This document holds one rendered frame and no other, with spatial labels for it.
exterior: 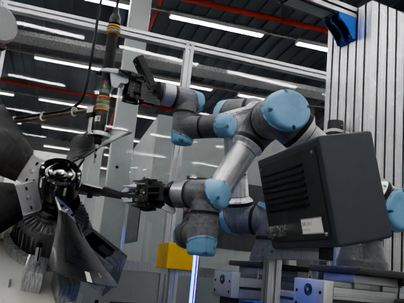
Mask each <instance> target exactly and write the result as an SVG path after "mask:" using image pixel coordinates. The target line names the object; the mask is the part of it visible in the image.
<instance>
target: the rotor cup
mask: <svg viewBox="0 0 404 303"><path fill-rule="evenodd" d="M58 170H63V171H64V174H58V173H57V171H58ZM81 177H82V173H81V169H80V168H79V167H78V165H76V164H75V163H74V162H72V161H70V160H68V159H63V158H53V159H48V160H46V161H44V162H43V163H42V164H41V166H40V168H39V171H38V179H37V189H38V194H39V197H40V201H41V206H42V210H40V211H38V212H36V214H38V215H40V216H41V217H43V218H46V219H51V220H57V219H58V209H57V206H56V204H55V200H54V196H55V197H58V198H59V199H60V200H61V201H62V202H63V203H65V204H66V205H67V206H68V207H69V208H70V209H71V210H72V212H73V214H75V213H76V212H77V211H78V209H79V205H80V197H79V195H78V191H79V185H80V182H81ZM41 179H42V184H41V187H40V180H41ZM64 188H67V190H66V195H65V196H63V192H64Z"/></svg>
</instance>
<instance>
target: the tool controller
mask: <svg viewBox="0 0 404 303"><path fill-rule="evenodd" d="M258 164H259V171H260V178H261V182H262V189H263V195H264V199H265V206H266V213H267V217H268V224H269V226H268V227H266V235H267V237H270V238H271V242H272V247H273V248H275V249H279V248H335V247H343V246H349V245H356V244H359V243H366V242H372V241H376V240H382V239H388V238H390V237H391V236H392V233H391V227H390V222H389V218H388V212H387V207H386V203H385V197H384V192H383V188H382V182H381V177H380V173H379V168H378V162H377V158H376V153H375V147H374V143H373V138H372V133H371V132H370V131H361V132H350V133H338V134H332V135H321V136H317V137H315V138H312V139H310V140H308V141H305V142H302V143H300V144H298V145H295V146H293V147H291V148H288V149H285V150H283V151H280V152H278V153H276V154H273V155H270V156H268V157H266V158H263V159H261V160H259V161H258Z"/></svg>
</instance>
